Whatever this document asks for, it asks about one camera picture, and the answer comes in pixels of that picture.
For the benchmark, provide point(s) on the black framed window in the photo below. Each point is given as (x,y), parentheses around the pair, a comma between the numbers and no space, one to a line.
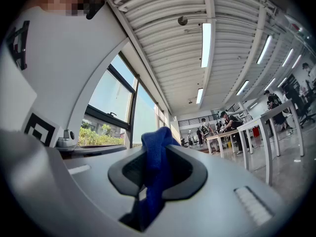
(116,100)

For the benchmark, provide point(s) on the black balcony railing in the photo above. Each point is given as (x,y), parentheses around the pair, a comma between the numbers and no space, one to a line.
(197,120)

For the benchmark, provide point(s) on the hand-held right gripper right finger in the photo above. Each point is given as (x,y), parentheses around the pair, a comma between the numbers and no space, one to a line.
(195,179)

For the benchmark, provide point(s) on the black office chair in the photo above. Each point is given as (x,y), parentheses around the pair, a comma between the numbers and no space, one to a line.
(308,107)

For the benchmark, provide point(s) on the red box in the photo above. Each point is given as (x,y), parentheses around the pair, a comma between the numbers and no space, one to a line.
(256,131)

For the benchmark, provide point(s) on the blue cloth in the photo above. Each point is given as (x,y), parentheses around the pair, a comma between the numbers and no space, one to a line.
(156,162)

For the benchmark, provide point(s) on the wooden top table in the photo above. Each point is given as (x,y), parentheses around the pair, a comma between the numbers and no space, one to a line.
(219,136)

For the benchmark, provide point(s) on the round ceiling fixture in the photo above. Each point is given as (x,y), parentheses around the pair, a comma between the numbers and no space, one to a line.
(182,20)

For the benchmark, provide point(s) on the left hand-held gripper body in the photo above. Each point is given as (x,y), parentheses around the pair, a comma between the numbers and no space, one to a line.
(14,102)

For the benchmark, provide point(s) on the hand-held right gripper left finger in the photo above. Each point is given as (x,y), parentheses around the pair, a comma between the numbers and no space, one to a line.
(128,181)

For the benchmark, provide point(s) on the white table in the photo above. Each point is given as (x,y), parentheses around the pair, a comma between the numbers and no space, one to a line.
(295,122)
(265,132)

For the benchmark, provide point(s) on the group of ceiling strip lights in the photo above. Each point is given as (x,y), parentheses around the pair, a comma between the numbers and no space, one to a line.
(206,46)

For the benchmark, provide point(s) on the person's white printed shirt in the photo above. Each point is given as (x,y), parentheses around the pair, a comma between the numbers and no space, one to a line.
(61,58)

